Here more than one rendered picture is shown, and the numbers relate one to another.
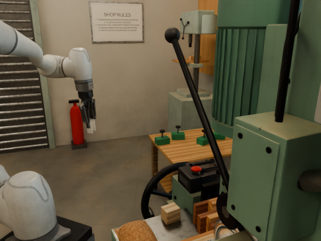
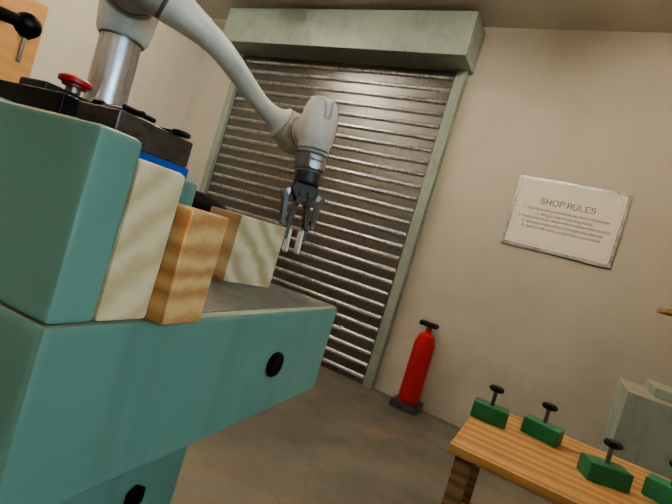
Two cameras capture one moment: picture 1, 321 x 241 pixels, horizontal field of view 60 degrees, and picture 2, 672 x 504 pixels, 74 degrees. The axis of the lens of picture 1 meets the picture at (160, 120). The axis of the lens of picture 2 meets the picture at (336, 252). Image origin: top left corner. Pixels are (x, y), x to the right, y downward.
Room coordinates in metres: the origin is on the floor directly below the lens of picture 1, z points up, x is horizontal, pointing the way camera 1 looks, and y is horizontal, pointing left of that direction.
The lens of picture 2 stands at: (0.65, -0.63, 0.94)
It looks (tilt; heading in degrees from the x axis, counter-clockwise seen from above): 1 degrees down; 47
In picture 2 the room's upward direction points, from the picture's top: 17 degrees clockwise
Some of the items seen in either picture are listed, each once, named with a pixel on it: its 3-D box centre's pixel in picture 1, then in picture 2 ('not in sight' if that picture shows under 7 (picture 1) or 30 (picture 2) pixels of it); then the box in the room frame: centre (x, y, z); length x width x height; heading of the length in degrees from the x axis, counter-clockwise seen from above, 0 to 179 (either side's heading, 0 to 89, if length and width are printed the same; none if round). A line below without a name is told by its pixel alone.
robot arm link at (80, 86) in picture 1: (84, 84); (310, 161); (1.41, 0.39, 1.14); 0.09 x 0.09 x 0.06
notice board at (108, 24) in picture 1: (117, 22); (563, 219); (3.52, 0.51, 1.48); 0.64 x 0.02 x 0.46; 109
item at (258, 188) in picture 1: (272, 175); not in sight; (0.33, -0.15, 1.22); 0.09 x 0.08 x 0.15; 24
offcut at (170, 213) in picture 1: (170, 213); not in sight; (0.66, -0.03, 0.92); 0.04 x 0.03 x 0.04; 120
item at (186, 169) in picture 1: (199, 172); (108, 127); (0.77, -0.12, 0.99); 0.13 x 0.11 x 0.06; 114
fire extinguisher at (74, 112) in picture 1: (77, 123); (418, 365); (3.24, 1.03, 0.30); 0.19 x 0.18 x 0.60; 19
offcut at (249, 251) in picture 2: not in sight; (240, 247); (0.80, -0.37, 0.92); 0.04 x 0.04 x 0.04; 3
